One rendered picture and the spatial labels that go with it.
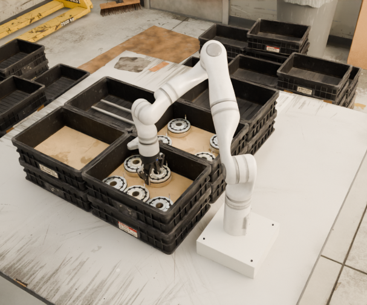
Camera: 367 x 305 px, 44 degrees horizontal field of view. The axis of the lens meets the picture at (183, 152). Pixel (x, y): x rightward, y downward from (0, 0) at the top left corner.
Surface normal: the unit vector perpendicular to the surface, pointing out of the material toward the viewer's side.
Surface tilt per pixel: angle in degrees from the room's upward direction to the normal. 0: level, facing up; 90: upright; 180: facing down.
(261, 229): 2
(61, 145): 0
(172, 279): 0
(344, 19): 90
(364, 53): 73
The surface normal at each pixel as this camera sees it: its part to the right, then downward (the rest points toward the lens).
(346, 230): -0.04, -0.77
